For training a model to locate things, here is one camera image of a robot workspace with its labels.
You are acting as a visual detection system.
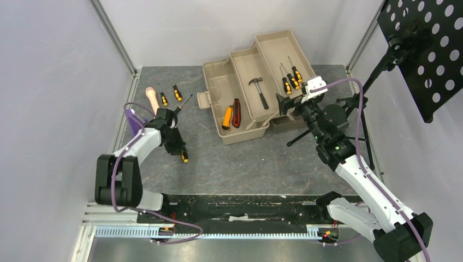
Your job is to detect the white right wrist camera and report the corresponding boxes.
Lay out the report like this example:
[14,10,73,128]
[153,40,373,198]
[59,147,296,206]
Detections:
[301,76,327,104]

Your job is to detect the orange handled tool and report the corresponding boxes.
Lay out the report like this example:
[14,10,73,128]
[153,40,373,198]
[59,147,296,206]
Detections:
[222,105,233,130]

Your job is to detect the purple box with grid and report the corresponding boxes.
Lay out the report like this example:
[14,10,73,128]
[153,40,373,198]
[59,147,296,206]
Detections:
[124,109,148,138]

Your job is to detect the large black-yellow Phillips screwdriver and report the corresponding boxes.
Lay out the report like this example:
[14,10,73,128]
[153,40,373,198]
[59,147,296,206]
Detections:
[174,94,193,114]

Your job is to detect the medium black-yellow screwdriver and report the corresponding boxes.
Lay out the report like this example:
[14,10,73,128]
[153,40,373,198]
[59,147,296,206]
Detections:
[169,74,183,101]

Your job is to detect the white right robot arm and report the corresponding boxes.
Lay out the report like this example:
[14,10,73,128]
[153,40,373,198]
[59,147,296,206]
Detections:
[276,94,433,261]

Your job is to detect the beige wooden handle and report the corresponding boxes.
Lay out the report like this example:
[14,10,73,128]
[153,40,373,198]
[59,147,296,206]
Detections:
[145,87,160,116]

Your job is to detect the small black-yellow screwdriver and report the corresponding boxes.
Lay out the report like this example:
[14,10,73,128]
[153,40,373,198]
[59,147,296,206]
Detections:
[158,84,168,106]

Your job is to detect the claw hammer black grip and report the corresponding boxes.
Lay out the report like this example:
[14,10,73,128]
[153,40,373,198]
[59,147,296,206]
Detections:
[248,77,269,110]

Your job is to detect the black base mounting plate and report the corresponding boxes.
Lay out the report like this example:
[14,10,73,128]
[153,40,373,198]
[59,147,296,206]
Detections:
[136,194,334,234]

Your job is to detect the black-yellow screwdriver front cluster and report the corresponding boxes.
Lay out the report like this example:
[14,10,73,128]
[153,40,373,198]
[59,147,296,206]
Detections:
[181,151,189,163]

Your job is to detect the beige translucent tool box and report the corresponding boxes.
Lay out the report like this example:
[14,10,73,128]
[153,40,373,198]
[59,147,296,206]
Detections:
[197,29,316,145]

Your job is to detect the black-yellow screwdriver cluster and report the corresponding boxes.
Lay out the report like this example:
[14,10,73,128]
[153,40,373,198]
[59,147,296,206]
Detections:
[181,151,189,163]
[279,66,292,96]

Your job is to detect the thin black-yellow screwdriver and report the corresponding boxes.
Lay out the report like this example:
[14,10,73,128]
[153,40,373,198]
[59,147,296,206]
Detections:
[280,63,300,90]

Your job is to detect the black perforated panel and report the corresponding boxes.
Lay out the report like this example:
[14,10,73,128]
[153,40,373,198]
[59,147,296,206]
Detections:
[377,1,462,123]

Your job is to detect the aluminium frame rail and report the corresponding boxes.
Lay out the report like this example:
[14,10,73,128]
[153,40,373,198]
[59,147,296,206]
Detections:
[89,0,138,77]

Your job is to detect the red black utility knife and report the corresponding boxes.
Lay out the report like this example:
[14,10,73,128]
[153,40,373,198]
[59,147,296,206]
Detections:
[231,98,241,128]

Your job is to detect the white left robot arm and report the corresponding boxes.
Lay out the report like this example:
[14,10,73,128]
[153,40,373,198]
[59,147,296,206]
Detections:
[94,107,188,223]

